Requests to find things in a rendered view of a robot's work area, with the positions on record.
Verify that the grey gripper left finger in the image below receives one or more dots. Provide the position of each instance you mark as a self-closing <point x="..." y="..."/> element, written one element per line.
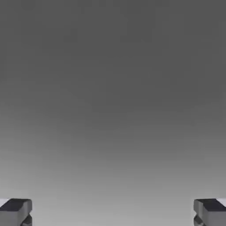
<point x="15" y="210"/>

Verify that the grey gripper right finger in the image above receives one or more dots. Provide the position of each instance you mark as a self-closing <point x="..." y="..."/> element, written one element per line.
<point x="211" y="210"/>

